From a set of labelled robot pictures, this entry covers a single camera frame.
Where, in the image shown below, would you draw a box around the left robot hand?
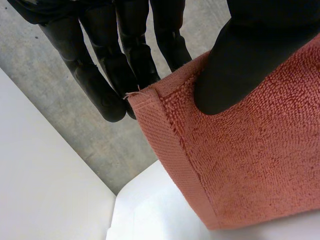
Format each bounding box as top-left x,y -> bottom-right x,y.
6,0 -> 320,123

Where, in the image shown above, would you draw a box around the coral towel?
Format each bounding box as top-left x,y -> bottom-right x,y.
124,33 -> 320,230

